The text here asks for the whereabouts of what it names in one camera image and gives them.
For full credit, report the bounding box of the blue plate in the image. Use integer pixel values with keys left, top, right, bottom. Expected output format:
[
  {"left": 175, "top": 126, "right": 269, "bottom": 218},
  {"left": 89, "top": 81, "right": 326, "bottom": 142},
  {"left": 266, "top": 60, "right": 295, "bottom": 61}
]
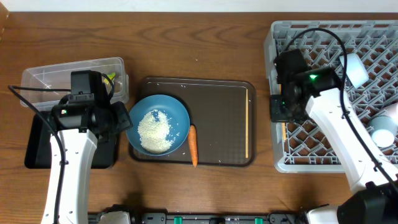
[{"left": 126, "top": 95, "right": 190, "bottom": 156}]

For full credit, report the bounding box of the green yellow snack wrapper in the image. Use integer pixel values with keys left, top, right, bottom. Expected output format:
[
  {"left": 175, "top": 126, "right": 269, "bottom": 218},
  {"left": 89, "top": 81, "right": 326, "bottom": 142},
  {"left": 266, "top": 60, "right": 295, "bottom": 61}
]
[{"left": 103, "top": 72, "right": 116, "bottom": 88}]

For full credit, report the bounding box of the light blue bowl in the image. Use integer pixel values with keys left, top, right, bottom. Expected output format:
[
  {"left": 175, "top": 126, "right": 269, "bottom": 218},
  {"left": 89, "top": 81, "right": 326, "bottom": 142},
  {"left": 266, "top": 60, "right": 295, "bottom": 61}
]
[{"left": 346, "top": 53, "right": 369, "bottom": 89}]

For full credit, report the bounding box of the light blue cup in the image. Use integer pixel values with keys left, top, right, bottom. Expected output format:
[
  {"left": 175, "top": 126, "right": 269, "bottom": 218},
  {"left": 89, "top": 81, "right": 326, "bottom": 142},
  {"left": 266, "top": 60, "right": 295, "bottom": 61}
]
[{"left": 369, "top": 116, "right": 397, "bottom": 148}]

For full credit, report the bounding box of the pink white cup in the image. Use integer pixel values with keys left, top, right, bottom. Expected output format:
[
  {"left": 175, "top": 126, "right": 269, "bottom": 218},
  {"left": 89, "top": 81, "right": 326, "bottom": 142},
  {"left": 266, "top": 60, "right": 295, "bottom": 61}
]
[{"left": 384, "top": 103, "right": 398, "bottom": 124}]

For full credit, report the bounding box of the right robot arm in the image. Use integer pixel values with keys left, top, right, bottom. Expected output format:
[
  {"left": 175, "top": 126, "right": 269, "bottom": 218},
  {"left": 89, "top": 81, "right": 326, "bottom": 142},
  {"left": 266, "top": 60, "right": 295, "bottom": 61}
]
[{"left": 271, "top": 68, "right": 397, "bottom": 223}]

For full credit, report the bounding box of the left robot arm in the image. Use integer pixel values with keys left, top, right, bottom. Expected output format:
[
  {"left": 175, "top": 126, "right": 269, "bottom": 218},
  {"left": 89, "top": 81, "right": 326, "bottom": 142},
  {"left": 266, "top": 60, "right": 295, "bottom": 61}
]
[{"left": 41, "top": 101, "right": 132, "bottom": 223}]

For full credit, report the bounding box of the grey dishwasher rack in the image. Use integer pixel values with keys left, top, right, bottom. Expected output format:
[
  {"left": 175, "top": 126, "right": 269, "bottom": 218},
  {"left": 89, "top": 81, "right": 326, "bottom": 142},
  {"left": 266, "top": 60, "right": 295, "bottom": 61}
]
[{"left": 264, "top": 21, "right": 397, "bottom": 173}]

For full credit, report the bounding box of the pile of white rice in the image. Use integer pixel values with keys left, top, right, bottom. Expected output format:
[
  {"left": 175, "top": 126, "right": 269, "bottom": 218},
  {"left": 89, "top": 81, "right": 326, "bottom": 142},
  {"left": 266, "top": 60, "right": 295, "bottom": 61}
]
[{"left": 137, "top": 110, "right": 174, "bottom": 154}]

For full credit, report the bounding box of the dark brown serving tray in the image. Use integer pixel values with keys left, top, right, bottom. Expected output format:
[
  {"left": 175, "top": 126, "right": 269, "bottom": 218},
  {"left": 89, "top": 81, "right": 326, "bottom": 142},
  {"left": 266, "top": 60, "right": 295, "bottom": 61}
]
[{"left": 136, "top": 77, "right": 256, "bottom": 167}]

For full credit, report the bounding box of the clear plastic bin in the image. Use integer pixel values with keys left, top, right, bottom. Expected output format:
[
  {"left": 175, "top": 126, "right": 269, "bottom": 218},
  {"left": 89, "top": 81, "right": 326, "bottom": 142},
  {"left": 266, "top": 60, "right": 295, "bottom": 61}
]
[{"left": 21, "top": 57, "right": 129, "bottom": 111}]

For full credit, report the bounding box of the orange carrot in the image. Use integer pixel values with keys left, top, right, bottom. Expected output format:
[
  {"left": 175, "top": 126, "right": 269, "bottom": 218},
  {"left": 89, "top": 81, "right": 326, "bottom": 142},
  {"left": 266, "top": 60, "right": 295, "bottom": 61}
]
[{"left": 187, "top": 125, "right": 198, "bottom": 167}]

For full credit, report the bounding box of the black plastic tray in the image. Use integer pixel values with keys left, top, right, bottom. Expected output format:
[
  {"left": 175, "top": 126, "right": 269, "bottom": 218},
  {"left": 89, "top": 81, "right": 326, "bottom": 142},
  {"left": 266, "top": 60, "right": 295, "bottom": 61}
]
[{"left": 24, "top": 115, "right": 119, "bottom": 169}]

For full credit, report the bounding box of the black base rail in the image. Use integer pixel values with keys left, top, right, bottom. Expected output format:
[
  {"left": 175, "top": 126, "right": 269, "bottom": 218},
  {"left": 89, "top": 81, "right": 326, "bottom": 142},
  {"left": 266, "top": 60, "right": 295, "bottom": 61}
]
[{"left": 88, "top": 205, "right": 306, "bottom": 224}]

